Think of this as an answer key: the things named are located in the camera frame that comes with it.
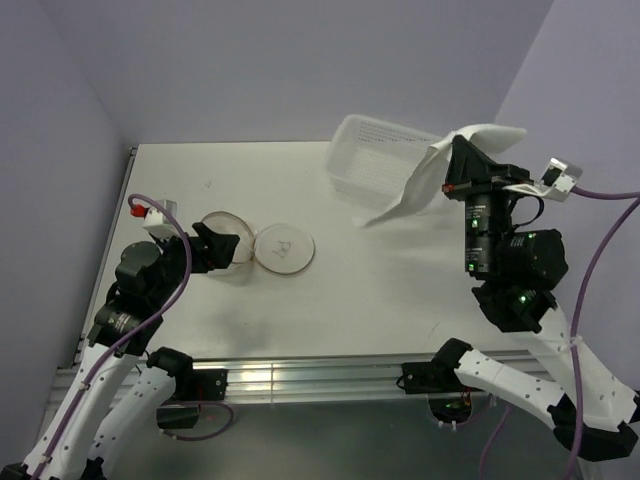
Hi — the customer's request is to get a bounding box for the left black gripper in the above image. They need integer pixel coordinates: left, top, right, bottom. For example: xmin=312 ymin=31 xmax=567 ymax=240
xmin=151 ymin=221 xmax=239 ymax=307

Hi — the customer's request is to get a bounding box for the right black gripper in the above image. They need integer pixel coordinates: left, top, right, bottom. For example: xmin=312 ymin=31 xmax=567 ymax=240
xmin=436 ymin=133 xmax=527 ymax=270

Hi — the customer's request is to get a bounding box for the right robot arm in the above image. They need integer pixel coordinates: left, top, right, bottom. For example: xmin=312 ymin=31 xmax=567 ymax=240
xmin=397 ymin=135 xmax=639 ymax=462

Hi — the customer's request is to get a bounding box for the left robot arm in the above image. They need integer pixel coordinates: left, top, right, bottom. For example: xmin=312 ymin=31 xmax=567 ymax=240
xmin=1 ymin=222 xmax=240 ymax=479

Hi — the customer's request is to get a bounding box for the white plastic basket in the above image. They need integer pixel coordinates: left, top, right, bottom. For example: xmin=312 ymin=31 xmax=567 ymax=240
xmin=325 ymin=114 xmax=441 ymax=209

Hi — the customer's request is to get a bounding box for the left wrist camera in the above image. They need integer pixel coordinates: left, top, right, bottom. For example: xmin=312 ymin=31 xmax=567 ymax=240
xmin=130 ymin=204 xmax=178 ymax=240

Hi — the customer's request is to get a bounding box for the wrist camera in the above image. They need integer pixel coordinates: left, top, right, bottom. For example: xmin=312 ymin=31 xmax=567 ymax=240
xmin=130 ymin=204 xmax=178 ymax=240
xmin=505 ymin=158 xmax=583 ymax=202

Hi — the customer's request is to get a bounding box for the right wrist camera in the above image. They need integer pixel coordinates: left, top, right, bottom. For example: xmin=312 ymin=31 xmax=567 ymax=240
xmin=505 ymin=158 xmax=583 ymax=202

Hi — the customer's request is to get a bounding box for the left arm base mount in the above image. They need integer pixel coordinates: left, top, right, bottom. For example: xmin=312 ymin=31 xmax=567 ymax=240
xmin=156 ymin=369 xmax=235 ymax=441

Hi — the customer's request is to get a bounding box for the aluminium rail frame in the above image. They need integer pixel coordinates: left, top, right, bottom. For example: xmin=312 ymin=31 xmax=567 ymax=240
xmin=49 ymin=142 xmax=576 ymax=406

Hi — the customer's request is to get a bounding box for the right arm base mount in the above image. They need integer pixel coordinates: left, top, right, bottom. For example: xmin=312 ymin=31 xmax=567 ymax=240
xmin=395 ymin=361 xmax=473 ymax=427

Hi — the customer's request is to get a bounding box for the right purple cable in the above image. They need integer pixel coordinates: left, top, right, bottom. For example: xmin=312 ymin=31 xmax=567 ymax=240
xmin=477 ymin=183 xmax=640 ymax=480

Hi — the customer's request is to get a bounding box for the purple cable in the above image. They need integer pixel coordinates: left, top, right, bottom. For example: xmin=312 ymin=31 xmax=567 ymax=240
xmin=477 ymin=183 xmax=640 ymax=480
xmin=29 ymin=194 xmax=236 ymax=480

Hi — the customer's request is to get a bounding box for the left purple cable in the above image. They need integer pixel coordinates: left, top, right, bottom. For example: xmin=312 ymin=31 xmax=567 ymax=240
xmin=29 ymin=194 xmax=236 ymax=480

